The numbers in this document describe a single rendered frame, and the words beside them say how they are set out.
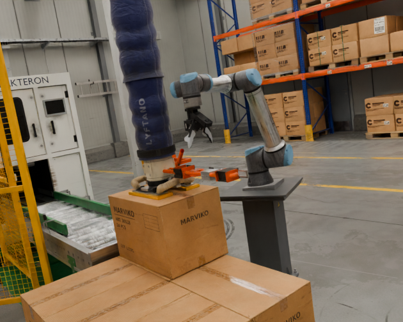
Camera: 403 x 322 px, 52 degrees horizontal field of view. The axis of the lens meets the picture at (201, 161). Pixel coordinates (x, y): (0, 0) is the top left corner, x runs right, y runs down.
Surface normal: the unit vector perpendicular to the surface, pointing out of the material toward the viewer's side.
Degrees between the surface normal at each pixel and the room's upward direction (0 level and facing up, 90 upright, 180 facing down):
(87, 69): 90
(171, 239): 90
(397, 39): 90
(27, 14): 90
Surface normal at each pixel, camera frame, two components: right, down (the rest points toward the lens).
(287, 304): 0.62, 0.03
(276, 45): -0.71, 0.23
